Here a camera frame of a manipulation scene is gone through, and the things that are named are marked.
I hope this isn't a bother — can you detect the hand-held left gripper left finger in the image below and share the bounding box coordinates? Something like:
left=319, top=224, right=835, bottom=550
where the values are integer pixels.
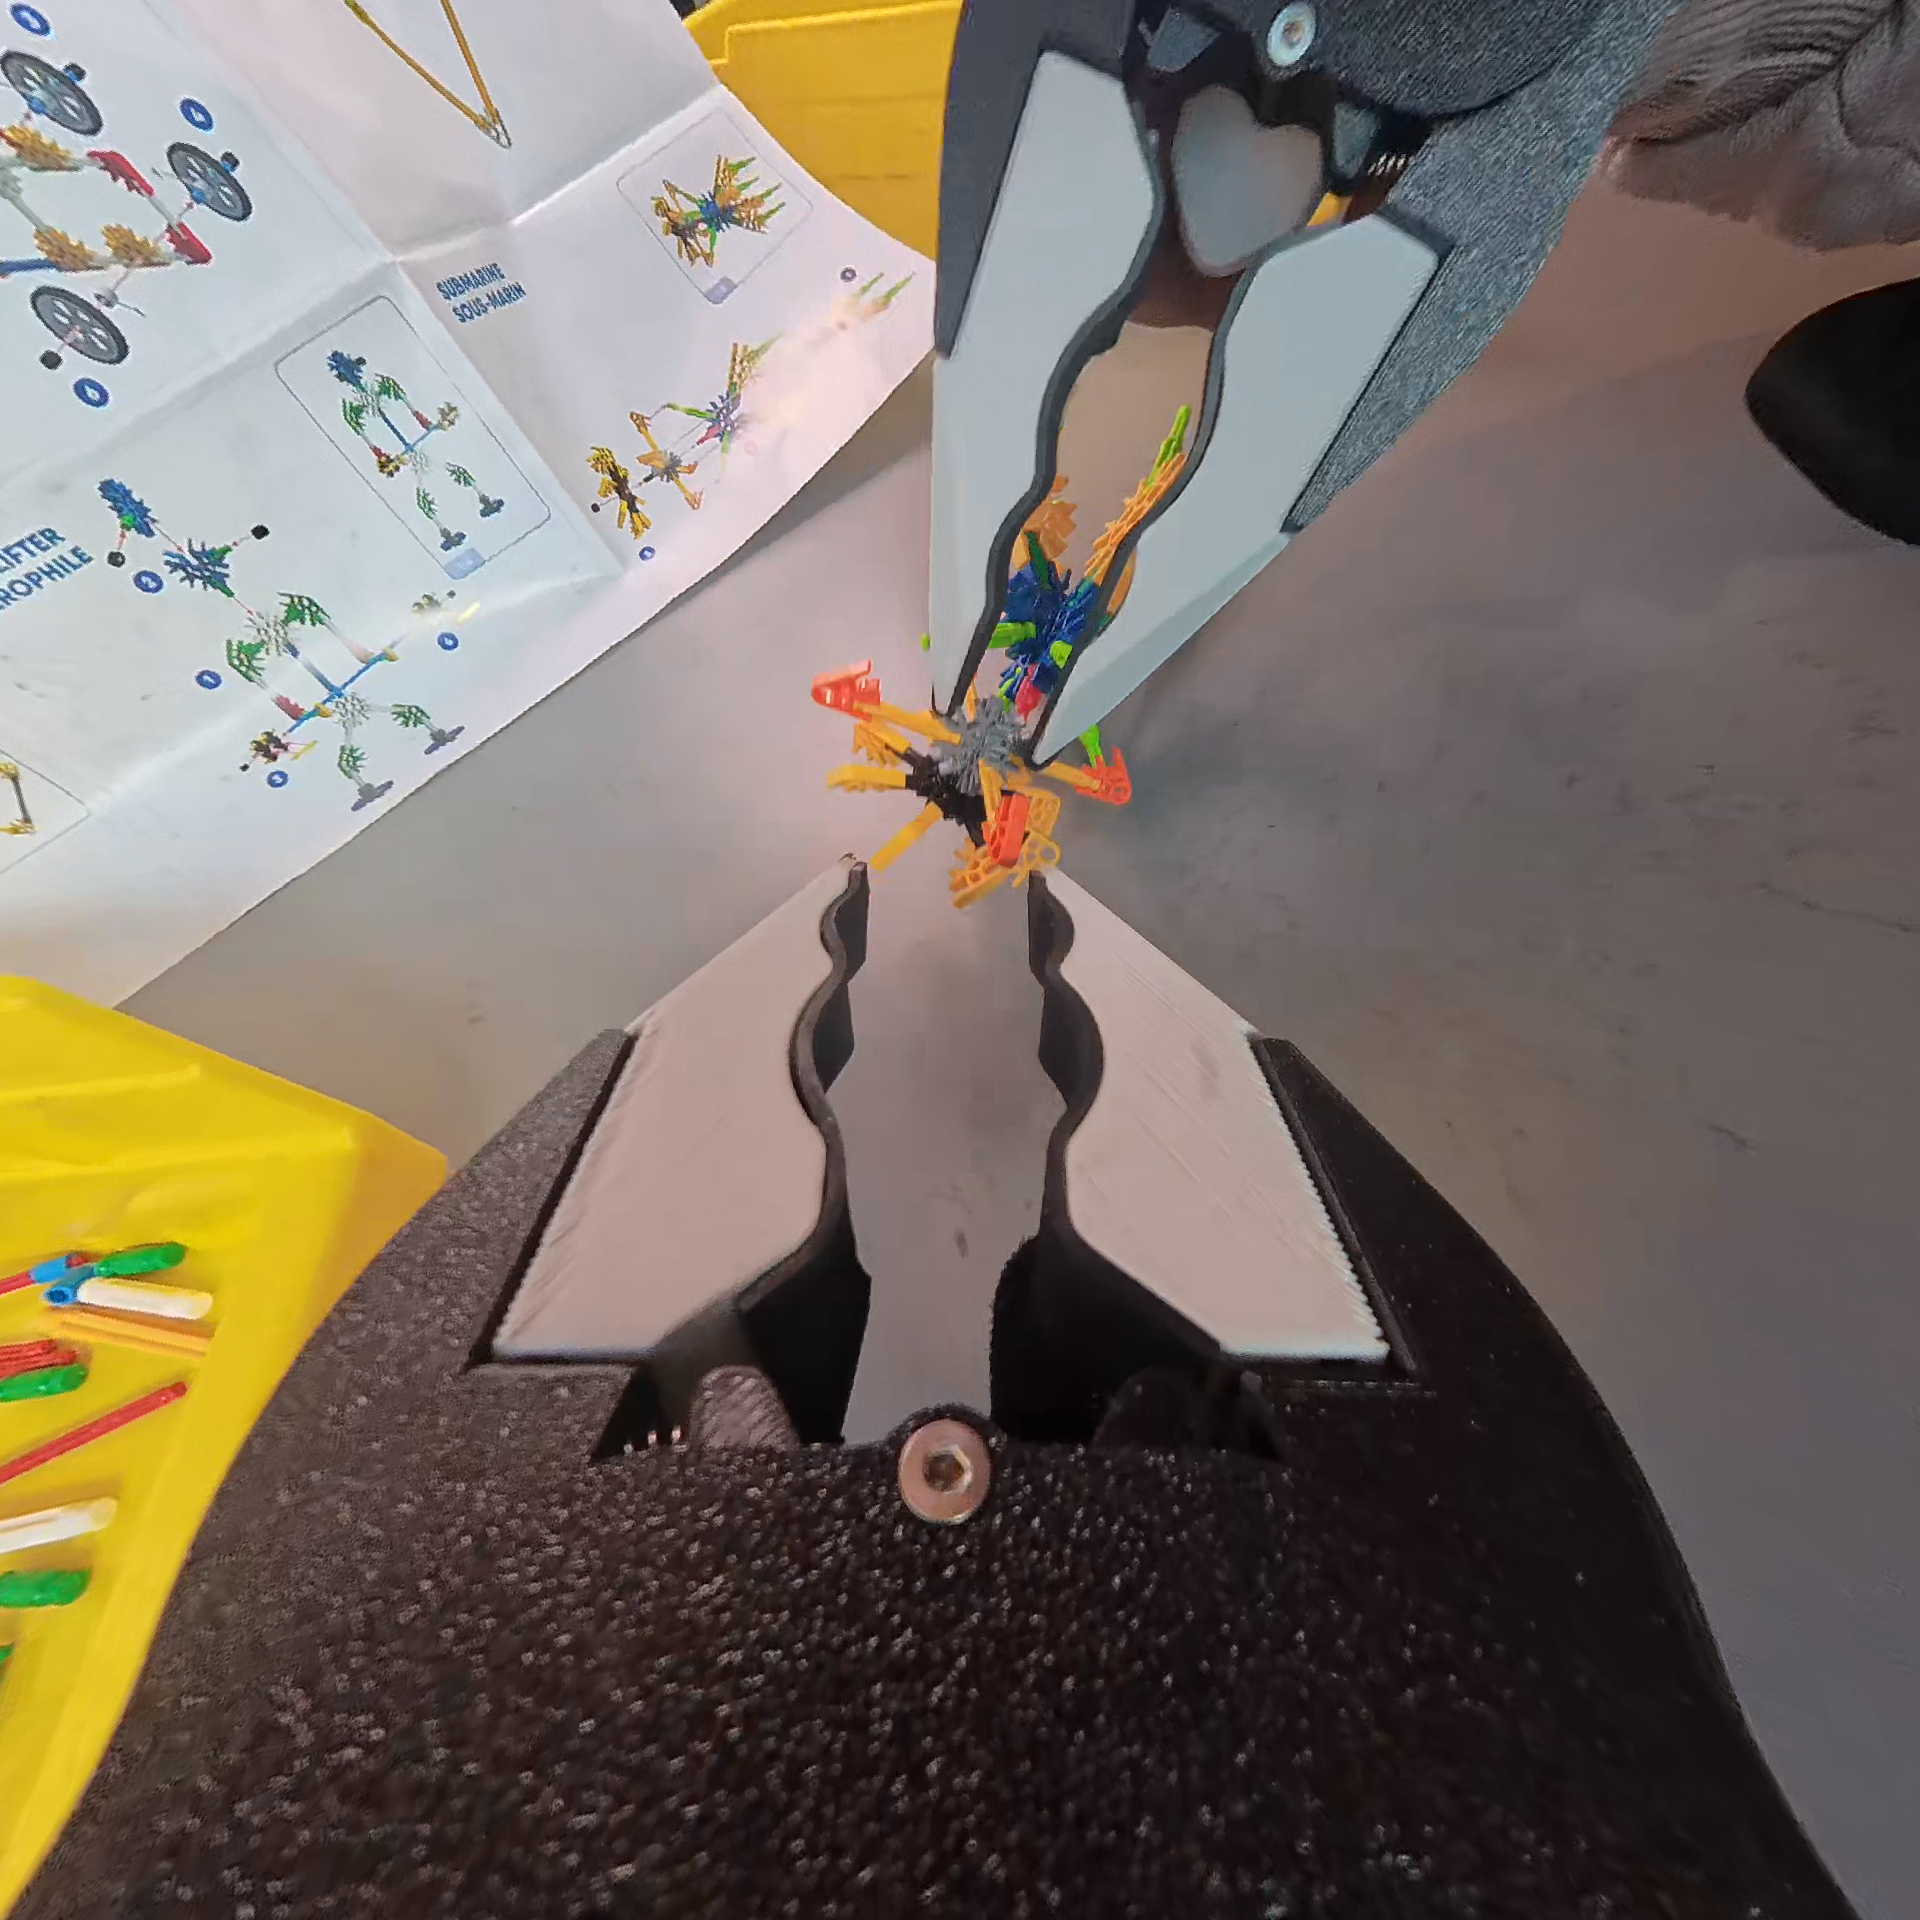
left=498, top=858, right=872, bottom=1445

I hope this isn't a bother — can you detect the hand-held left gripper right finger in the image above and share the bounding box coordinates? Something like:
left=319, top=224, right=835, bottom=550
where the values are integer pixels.
left=993, top=868, right=1394, bottom=1443

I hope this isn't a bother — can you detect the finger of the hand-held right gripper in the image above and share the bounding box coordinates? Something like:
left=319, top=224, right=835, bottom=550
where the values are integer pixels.
left=1035, top=214, right=1448, bottom=759
left=930, top=48, right=1170, bottom=712

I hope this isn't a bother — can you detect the yellow black toy wheel assembly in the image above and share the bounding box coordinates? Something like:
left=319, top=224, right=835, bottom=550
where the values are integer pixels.
left=811, top=657, right=1136, bottom=911

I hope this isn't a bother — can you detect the person's right forearm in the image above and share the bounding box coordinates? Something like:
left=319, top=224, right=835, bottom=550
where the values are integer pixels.
left=1604, top=0, right=1920, bottom=255

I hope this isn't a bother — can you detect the grey desk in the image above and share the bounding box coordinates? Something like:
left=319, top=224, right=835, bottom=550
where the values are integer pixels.
left=121, top=182, right=1920, bottom=1920

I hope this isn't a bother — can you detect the yellow plastic bin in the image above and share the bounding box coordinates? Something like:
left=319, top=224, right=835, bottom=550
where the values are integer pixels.
left=682, top=0, right=962, bottom=261
left=0, top=975, right=453, bottom=1862

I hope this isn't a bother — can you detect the black mesh chair seat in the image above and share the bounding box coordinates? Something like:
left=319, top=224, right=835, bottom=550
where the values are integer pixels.
left=1748, top=277, right=1920, bottom=544

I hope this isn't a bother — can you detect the pile of toy parts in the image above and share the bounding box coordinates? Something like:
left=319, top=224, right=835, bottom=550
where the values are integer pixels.
left=0, top=1245, right=216, bottom=1667

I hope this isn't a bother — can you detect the white instruction sheet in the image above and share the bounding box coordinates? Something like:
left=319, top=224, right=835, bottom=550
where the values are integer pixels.
left=0, top=0, right=940, bottom=1005

